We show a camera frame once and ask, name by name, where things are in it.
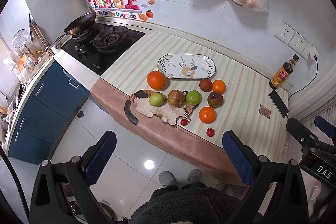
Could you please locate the green apple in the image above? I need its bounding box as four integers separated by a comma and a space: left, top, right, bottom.
149, 92, 165, 107
186, 90, 202, 106

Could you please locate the soy sauce bottle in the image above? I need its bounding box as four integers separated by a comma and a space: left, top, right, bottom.
269, 54, 299, 90

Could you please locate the dark orange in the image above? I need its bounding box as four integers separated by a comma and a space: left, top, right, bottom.
199, 79, 213, 92

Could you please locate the black smartphone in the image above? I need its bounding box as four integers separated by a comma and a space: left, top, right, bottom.
269, 90, 289, 118

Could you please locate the colourful wall sticker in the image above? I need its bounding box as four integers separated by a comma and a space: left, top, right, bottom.
85, 0, 155, 22

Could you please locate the grey slipper left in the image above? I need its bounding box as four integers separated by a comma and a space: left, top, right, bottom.
159, 170, 177, 188

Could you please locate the floral oval ceramic plate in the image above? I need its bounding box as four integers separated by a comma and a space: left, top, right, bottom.
157, 53, 217, 80

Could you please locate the striped cat print mat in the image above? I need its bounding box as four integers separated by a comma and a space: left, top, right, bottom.
91, 31, 286, 184

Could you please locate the dark fleece clothing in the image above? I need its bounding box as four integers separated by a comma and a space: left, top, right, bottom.
128, 182, 241, 223

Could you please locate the small brown label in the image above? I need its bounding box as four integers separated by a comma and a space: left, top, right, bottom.
259, 105, 271, 119

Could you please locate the wire strainer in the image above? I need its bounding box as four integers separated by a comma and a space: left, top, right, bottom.
12, 29, 29, 52

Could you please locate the white charger plug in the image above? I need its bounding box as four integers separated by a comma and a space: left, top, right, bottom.
307, 46, 318, 64

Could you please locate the grey slipper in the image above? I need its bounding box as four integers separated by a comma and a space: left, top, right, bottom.
187, 169, 202, 184
159, 170, 177, 188

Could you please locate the black frying pan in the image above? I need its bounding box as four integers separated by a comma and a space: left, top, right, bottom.
43, 11, 96, 53

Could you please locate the cherry tomato on cat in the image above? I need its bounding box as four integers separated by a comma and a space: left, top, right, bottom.
181, 119, 188, 126

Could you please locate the bright orange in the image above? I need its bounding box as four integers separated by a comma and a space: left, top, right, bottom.
212, 80, 226, 94

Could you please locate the blue kitchen cabinet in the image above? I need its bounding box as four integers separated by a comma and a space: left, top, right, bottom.
6, 61, 97, 165

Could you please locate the dark red bruised apple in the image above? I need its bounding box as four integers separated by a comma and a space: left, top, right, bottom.
207, 92, 224, 109

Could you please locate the grey slipper right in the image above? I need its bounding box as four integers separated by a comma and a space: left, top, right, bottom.
187, 169, 202, 184

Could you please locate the black gas stove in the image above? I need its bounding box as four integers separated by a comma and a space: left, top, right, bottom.
62, 23, 145, 76

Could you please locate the cherry tomato near edge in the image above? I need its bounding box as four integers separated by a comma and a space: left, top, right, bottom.
206, 128, 215, 138

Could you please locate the large orange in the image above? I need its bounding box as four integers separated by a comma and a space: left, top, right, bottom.
146, 71, 166, 90

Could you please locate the black charging cable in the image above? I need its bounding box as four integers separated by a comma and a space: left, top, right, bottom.
286, 55, 319, 119

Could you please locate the white wall socket panel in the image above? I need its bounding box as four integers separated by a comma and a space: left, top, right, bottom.
274, 21, 312, 61

